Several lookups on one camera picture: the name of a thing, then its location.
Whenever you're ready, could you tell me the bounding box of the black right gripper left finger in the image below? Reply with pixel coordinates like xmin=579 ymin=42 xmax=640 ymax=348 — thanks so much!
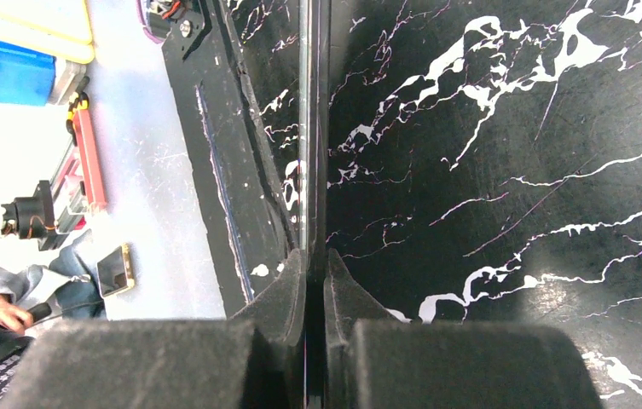
xmin=0 ymin=251 xmax=305 ymax=408

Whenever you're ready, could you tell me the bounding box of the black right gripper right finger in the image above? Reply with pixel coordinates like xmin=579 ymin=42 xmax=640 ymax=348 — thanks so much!
xmin=323 ymin=250 xmax=602 ymax=408

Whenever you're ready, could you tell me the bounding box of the gold smartphone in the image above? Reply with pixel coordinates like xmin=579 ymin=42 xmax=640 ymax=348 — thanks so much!
xmin=96 ymin=244 xmax=136 ymax=298

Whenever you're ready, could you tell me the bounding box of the person in jeans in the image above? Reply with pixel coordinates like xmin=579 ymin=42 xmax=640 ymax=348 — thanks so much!
xmin=0 ymin=230 xmax=106 ymax=334

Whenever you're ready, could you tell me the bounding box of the red clamp tool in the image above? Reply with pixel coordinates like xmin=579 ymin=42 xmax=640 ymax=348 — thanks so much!
xmin=65 ymin=76 xmax=110 ymax=216

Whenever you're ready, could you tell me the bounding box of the blue plastic box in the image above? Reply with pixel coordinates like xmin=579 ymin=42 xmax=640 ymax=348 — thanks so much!
xmin=0 ymin=41 xmax=55 ymax=107

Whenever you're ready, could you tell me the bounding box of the black motor with wires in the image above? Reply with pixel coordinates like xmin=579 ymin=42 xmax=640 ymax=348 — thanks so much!
xmin=0 ymin=180 xmax=62 ymax=251

